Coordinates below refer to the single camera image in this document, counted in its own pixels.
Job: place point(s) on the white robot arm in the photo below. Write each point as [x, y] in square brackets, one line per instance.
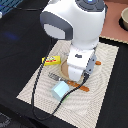
[81, 22]

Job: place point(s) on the blue wire basket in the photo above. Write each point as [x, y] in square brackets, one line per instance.
[7, 5]

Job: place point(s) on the beige woven placemat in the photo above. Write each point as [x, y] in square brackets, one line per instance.
[80, 108]

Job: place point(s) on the light blue carton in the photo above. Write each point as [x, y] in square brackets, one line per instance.
[59, 90]

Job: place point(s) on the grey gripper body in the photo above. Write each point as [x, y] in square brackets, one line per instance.
[91, 64]

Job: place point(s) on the beige round plate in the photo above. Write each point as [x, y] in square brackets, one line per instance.
[64, 70]

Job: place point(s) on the yellow butter box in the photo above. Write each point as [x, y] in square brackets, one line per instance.
[52, 60]

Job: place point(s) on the brown toy stove board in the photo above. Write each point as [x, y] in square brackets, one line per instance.
[111, 29]

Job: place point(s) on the fork with orange handle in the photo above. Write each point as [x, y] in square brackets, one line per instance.
[74, 84]

